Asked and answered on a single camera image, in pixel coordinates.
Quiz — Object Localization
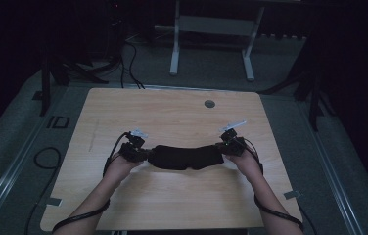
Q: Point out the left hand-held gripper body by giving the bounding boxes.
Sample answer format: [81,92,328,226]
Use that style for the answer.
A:
[117,127,150,164]

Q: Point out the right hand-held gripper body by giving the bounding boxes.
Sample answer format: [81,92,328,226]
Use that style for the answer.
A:
[218,119,249,157]

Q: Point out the black sock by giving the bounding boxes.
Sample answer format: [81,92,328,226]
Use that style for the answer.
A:
[181,145,225,171]
[147,144,206,171]

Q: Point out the person's right hand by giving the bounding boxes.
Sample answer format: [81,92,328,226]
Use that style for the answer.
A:
[225,147,265,184]

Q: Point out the person's left hand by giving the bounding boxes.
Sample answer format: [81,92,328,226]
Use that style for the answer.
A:
[103,150,145,188]

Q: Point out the grey tape piece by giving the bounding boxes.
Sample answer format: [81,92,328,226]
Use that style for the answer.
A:
[283,190,302,201]
[45,197,64,208]

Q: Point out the black metal stand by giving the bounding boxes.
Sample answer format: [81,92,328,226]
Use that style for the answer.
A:
[38,55,110,118]
[258,38,336,132]

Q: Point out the right hand-held gripper black cable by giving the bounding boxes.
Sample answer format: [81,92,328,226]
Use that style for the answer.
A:
[242,136,305,232]

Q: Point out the hand-held gripper black cable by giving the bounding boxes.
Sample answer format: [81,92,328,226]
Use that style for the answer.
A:
[242,136,305,232]
[51,130,131,233]

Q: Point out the black floor cables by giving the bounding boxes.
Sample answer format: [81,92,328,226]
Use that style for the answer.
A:
[118,40,146,90]

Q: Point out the left hand-held gripper black cable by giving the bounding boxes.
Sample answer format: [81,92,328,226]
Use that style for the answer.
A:
[51,130,131,233]

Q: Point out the black looped floor cable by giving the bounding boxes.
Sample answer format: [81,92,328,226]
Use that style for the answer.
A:
[33,146,63,171]

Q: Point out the metal floor rail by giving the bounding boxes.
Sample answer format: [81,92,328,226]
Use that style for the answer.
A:
[0,107,56,229]
[298,101,364,235]

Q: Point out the white metal desk frame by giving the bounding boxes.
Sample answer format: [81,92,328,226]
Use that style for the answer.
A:
[169,0,266,82]

